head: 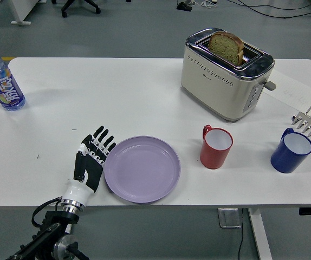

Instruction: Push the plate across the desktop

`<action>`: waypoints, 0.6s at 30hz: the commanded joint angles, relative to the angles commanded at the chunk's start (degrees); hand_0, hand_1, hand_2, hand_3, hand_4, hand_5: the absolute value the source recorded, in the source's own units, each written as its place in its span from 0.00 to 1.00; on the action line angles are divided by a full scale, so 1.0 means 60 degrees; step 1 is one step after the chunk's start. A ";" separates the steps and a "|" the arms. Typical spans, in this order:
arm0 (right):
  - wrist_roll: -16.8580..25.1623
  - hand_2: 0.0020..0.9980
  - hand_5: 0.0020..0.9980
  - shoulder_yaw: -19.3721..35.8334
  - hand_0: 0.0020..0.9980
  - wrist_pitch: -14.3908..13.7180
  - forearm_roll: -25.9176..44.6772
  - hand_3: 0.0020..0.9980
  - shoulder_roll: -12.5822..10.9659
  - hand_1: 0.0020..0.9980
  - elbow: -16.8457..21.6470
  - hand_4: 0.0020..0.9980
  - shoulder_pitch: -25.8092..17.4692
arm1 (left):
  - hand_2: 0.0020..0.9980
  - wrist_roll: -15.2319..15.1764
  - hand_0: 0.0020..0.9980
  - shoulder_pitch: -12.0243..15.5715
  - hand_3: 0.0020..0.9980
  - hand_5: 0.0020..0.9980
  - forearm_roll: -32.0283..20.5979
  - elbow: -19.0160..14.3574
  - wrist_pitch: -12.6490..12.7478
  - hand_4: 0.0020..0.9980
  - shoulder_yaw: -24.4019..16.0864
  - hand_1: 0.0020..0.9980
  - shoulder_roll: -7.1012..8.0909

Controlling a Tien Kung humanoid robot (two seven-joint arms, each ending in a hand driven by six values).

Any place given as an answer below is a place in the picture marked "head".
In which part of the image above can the metal box under table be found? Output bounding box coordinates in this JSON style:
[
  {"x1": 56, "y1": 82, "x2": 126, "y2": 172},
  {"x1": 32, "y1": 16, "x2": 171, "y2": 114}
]
[{"x1": 217, "y1": 207, "x2": 243, "y2": 229}]

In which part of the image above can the white paper sheet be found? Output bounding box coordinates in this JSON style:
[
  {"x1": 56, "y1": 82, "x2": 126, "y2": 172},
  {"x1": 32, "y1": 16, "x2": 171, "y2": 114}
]
[{"x1": 262, "y1": 69, "x2": 311, "y2": 108}]

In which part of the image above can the black power cable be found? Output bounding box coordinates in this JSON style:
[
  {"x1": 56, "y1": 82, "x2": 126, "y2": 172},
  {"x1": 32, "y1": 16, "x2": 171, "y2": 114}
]
[{"x1": 237, "y1": 208, "x2": 245, "y2": 260}]

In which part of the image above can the blue-label drink bottle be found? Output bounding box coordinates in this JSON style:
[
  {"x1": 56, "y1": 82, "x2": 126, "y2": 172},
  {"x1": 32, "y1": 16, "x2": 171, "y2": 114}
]
[{"x1": 0, "y1": 44, "x2": 27, "y2": 112}]

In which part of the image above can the red mug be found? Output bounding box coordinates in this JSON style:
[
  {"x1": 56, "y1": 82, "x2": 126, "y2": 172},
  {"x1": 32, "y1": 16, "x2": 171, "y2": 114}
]
[{"x1": 200, "y1": 124, "x2": 234, "y2": 170}]

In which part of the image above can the cream and chrome toaster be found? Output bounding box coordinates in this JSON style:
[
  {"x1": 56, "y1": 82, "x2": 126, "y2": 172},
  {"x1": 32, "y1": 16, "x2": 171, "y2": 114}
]
[{"x1": 180, "y1": 27, "x2": 277, "y2": 124}]

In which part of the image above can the blue mug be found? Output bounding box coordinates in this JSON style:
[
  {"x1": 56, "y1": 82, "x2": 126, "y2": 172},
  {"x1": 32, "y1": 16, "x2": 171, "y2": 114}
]
[{"x1": 270, "y1": 128, "x2": 311, "y2": 174}]

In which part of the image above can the brown bread slice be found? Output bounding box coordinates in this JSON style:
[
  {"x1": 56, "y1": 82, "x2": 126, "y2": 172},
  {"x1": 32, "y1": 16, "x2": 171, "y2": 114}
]
[{"x1": 208, "y1": 31, "x2": 245, "y2": 66}]

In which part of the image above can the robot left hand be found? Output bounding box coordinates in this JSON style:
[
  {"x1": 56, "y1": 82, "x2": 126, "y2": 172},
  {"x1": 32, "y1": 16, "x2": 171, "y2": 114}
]
[{"x1": 62, "y1": 125, "x2": 117, "y2": 205}]

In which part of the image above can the black floor cable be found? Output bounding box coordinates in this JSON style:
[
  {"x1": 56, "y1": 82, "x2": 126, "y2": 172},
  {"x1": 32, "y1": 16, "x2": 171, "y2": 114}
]
[{"x1": 236, "y1": 0, "x2": 311, "y2": 20}]

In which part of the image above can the white desk leg foot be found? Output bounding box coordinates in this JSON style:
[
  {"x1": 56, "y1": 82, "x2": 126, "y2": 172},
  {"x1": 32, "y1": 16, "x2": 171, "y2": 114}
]
[{"x1": 10, "y1": 0, "x2": 42, "y2": 26}]

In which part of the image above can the white floor cable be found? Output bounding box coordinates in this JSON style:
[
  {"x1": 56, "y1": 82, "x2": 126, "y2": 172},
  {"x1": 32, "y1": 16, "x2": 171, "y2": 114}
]
[{"x1": 192, "y1": 0, "x2": 219, "y2": 8}]

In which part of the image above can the purple plate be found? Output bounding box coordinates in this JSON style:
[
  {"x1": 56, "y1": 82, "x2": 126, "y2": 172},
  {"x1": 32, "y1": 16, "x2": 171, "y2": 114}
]
[{"x1": 103, "y1": 135, "x2": 182, "y2": 205}]

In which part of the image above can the white table leg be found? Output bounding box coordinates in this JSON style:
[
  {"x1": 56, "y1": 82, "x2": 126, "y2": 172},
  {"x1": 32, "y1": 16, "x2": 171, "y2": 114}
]
[{"x1": 247, "y1": 207, "x2": 273, "y2": 260}]

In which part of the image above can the black office chair base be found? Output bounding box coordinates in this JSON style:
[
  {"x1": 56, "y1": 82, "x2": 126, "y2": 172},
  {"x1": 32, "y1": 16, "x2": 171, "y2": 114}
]
[{"x1": 61, "y1": 0, "x2": 102, "y2": 18}]

